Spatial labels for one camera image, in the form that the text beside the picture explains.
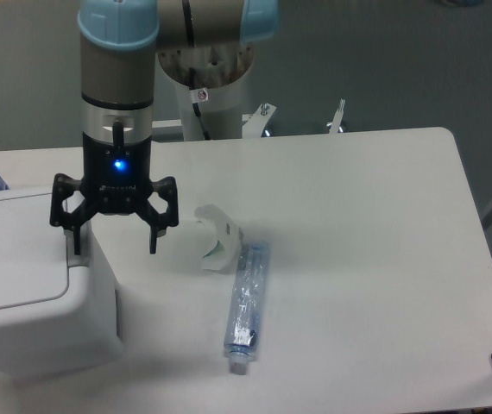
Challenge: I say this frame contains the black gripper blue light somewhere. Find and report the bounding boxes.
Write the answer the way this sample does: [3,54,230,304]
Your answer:
[48,131,180,256]

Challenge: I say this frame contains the white push-lid trash can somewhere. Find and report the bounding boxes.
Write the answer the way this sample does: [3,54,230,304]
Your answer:
[0,188,123,378]

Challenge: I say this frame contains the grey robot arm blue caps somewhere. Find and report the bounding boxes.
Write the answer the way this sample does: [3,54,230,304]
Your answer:
[50,1,279,254]

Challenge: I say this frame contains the crumpled white paper wrapper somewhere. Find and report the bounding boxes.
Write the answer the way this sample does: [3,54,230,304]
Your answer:
[194,204,243,273]

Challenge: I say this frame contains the crushed clear plastic bottle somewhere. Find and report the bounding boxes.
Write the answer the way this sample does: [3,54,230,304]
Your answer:
[224,241,271,375]

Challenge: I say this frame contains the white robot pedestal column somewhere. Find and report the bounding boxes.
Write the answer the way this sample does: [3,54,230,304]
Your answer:
[158,42,255,141]

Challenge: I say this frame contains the black cable on pedestal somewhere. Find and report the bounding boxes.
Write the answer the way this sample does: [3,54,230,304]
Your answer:
[187,67,212,141]

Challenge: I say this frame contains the white pedestal base frame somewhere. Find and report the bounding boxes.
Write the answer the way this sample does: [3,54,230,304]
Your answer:
[152,98,347,141]

